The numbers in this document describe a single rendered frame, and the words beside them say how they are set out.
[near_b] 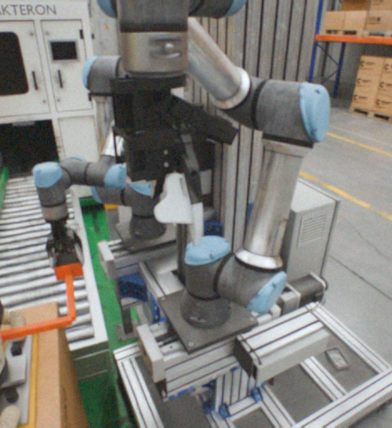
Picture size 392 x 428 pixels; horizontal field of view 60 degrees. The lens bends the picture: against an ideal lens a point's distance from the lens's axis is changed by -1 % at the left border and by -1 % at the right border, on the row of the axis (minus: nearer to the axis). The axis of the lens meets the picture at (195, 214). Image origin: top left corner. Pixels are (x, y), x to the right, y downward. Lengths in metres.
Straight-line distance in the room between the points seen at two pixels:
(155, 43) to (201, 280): 0.63
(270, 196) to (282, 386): 1.31
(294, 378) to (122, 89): 1.76
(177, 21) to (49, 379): 0.93
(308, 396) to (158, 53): 1.75
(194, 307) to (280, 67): 0.68
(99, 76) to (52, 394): 0.96
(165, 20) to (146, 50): 0.03
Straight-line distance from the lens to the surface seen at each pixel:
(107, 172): 1.02
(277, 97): 0.77
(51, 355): 1.13
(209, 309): 0.96
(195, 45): 0.64
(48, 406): 1.03
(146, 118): 0.42
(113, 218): 1.87
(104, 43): 9.97
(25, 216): 2.78
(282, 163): 0.77
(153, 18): 0.39
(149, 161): 0.42
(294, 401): 1.90
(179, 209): 0.42
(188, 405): 1.83
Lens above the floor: 1.77
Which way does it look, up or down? 29 degrees down
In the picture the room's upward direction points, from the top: straight up
